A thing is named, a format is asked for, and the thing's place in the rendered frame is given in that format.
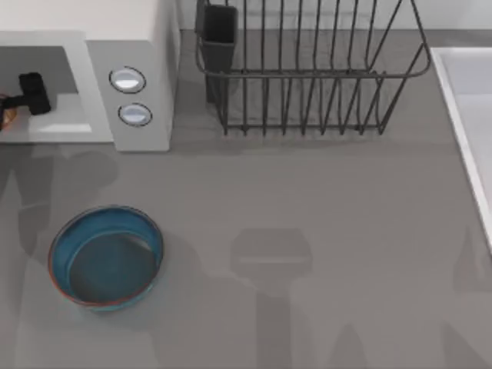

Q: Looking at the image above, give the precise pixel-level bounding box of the brown bread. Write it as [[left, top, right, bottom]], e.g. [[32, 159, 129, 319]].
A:
[[0, 106, 18, 132]]

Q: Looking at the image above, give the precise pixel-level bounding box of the blue bowl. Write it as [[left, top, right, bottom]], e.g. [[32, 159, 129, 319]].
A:
[[47, 204, 166, 313]]

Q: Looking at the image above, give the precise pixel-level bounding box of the large microwave knob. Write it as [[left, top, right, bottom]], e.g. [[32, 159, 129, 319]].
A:
[[108, 65, 148, 95]]

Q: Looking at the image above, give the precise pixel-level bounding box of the pale microwave oven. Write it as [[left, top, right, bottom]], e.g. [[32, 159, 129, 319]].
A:
[[0, 0, 182, 153]]

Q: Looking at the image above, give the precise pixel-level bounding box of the dark grey wire dish rack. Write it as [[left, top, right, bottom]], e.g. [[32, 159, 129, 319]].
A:
[[194, 0, 432, 137]]

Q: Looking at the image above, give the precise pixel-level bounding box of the small microwave knob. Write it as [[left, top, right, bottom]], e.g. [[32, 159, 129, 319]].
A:
[[117, 101, 154, 128]]

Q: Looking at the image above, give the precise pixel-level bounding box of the dark grey cutlery holder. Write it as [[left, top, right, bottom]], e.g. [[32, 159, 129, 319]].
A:
[[194, 0, 239, 104]]

